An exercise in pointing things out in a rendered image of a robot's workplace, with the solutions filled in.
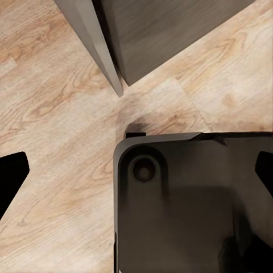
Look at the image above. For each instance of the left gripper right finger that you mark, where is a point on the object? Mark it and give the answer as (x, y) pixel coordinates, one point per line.
(264, 169)

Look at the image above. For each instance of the dishwasher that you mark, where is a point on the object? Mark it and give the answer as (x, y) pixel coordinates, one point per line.
(141, 35)

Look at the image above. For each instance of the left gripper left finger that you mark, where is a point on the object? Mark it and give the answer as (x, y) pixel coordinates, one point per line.
(14, 169)

